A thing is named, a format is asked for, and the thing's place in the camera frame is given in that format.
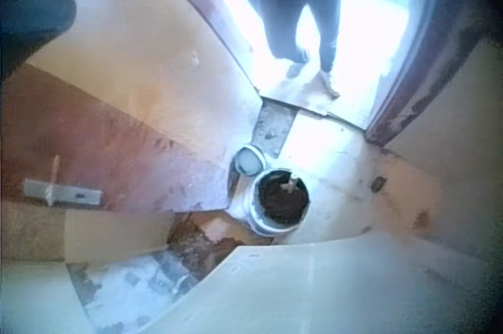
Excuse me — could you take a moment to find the white bucket lid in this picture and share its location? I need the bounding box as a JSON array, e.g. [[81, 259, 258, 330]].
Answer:
[[231, 144, 266, 177]]

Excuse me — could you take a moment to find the white bucket of brown paint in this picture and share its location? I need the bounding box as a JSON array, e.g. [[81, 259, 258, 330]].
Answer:
[[242, 167, 310, 237]]

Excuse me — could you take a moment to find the cream curved panel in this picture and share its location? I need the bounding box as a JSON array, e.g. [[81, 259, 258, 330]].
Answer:
[[137, 231, 500, 334]]

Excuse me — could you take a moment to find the dark round object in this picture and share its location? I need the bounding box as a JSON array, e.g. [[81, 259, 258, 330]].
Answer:
[[0, 0, 77, 75]]

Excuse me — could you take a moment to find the brown door frame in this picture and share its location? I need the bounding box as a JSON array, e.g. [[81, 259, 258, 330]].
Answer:
[[149, 0, 479, 146]]

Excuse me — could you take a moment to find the white wall bracket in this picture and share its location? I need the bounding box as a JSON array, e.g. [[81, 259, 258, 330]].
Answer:
[[24, 154, 104, 207]]

